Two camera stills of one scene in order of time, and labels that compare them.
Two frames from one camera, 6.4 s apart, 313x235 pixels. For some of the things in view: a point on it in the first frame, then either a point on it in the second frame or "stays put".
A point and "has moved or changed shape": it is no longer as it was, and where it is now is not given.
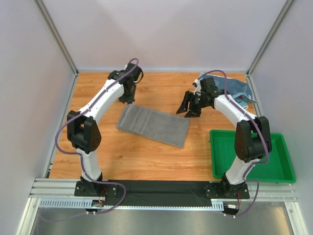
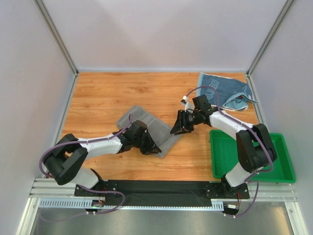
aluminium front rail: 60,193 stays put
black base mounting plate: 163,193 stays put
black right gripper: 194,103 -> 184,120
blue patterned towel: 238,90 stays put
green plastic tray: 277,168 stays put
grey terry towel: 169,129 has moved or changed shape
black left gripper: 126,98 -> 145,143
